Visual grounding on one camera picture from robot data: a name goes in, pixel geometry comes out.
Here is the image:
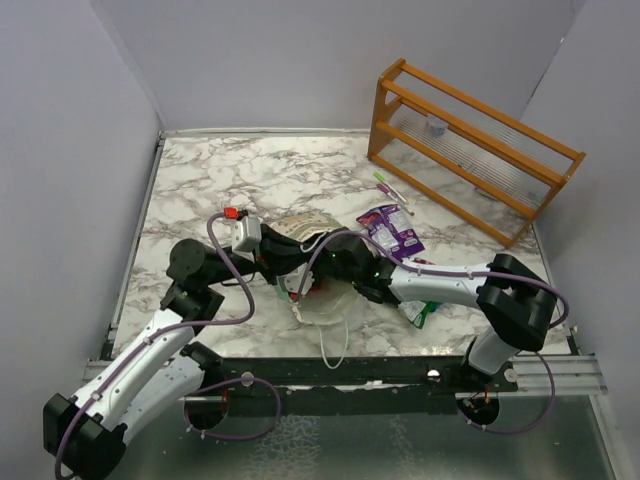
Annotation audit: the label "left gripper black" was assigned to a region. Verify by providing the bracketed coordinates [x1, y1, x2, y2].
[205, 224, 322, 287]

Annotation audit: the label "green printed paper bag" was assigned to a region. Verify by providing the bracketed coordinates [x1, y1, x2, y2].
[272, 210, 361, 370]

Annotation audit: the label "purple snack packet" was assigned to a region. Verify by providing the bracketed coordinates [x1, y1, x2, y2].
[356, 204, 425, 259]

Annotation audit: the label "green snack packet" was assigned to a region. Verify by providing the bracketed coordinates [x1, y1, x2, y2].
[398, 301, 441, 329]

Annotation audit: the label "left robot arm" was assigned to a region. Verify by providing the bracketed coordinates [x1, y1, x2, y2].
[43, 214, 322, 479]

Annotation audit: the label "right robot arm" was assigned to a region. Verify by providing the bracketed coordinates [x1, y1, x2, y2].
[300, 229, 568, 391]

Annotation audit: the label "red snack packet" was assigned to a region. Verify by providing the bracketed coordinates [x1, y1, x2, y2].
[405, 257, 435, 265]

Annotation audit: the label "magenta cap marker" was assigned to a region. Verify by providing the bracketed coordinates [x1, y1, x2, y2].
[376, 183, 415, 216]

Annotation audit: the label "green cap marker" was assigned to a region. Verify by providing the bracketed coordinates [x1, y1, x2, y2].
[374, 172, 409, 205]

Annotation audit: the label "small item on shelf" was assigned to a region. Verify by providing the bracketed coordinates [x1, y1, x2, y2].
[425, 115, 448, 138]

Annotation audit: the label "orange wooden shelf rack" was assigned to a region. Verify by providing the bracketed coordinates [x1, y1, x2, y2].
[367, 59, 586, 248]

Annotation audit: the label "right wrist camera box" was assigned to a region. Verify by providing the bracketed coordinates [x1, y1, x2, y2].
[283, 264, 314, 303]

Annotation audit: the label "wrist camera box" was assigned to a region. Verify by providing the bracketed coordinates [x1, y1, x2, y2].
[283, 264, 314, 303]
[231, 216, 262, 253]

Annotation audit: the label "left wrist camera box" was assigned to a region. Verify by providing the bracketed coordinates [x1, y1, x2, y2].
[231, 216, 262, 253]

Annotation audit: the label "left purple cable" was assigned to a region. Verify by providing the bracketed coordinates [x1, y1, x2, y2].
[53, 207, 256, 479]

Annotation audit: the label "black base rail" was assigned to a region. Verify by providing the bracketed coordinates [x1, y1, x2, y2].
[181, 343, 517, 420]

